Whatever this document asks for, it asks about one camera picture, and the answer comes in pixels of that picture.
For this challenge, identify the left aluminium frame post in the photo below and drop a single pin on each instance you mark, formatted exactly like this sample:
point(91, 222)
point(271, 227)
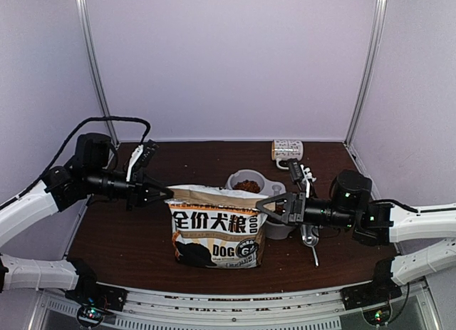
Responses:
point(82, 8)

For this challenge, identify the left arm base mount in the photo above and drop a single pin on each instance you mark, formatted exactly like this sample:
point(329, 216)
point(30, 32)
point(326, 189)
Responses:
point(100, 304)

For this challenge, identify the front aluminium rail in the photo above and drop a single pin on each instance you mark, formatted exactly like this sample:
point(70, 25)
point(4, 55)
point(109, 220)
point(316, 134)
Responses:
point(312, 309)

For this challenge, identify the aluminium frame post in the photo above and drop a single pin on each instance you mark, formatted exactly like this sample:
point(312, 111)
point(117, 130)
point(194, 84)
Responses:
point(82, 8)
point(373, 48)

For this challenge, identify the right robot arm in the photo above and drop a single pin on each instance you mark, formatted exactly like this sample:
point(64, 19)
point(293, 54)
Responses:
point(373, 223)

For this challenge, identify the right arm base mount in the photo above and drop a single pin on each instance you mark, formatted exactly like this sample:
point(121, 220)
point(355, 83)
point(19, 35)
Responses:
point(373, 299)

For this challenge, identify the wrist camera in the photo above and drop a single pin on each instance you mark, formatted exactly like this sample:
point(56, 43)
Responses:
point(302, 177)
point(140, 158)

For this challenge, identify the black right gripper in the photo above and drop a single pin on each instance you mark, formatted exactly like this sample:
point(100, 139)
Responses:
point(298, 201)

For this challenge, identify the brown dog kibble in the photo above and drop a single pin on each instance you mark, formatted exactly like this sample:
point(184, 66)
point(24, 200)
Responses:
point(247, 185)

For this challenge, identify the metal scoop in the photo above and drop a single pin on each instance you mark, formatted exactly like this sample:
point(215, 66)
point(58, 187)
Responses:
point(310, 238)

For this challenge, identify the dog food bag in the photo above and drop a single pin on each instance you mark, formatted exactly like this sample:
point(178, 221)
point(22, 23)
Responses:
point(217, 228)

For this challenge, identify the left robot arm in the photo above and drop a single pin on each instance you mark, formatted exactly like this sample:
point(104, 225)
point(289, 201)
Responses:
point(60, 187)

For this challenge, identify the grey double pet bowl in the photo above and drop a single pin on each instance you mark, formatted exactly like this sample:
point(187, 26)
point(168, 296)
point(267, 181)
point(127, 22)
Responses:
point(273, 230)

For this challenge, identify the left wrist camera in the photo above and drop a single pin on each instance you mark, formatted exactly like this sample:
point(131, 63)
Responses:
point(140, 158)

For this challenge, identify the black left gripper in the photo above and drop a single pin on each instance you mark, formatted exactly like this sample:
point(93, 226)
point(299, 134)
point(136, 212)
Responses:
point(135, 192)

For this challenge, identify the right aluminium frame post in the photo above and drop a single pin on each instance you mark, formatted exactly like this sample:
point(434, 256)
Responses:
point(373, 48)

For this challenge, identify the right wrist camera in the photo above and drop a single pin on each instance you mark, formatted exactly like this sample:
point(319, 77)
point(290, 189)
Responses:
point(302, 177)

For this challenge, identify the patterned white mug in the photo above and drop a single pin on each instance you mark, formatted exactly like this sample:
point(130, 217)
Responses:
point(283, 150)

